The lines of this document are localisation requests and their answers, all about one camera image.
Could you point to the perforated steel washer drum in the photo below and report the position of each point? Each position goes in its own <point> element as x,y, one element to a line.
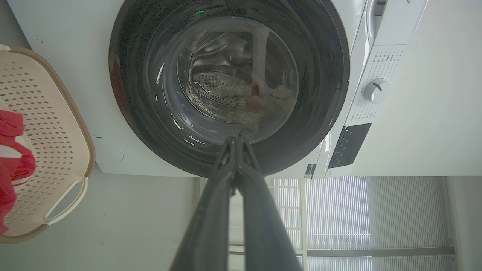
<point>218,90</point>

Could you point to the round black glass washer door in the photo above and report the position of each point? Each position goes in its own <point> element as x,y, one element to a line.
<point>131,94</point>

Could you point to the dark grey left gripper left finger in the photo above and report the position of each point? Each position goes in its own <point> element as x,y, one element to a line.
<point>211,226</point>

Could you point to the blue energy label sticker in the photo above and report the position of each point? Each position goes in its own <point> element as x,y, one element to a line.
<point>309,171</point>

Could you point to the red and white garment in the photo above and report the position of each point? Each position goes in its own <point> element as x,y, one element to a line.
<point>7,188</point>

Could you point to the white program selector knob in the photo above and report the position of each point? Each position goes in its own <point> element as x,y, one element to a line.
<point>376,91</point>

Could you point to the white front-load washing machine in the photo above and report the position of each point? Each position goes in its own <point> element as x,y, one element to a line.
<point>71,75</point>

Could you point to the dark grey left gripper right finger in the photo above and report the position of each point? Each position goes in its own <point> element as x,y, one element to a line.
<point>263,233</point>

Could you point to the white detergent drawer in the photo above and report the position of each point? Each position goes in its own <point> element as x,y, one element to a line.
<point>374,19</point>

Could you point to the black washer display panel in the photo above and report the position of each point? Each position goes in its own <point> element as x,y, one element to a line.
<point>348,145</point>

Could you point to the round white filter cover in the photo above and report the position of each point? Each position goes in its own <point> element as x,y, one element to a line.
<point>109,150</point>

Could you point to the beige perforated laundry basket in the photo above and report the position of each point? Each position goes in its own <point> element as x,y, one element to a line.
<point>49,131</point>

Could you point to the white window blinds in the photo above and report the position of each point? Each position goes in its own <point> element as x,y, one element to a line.
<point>339,210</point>

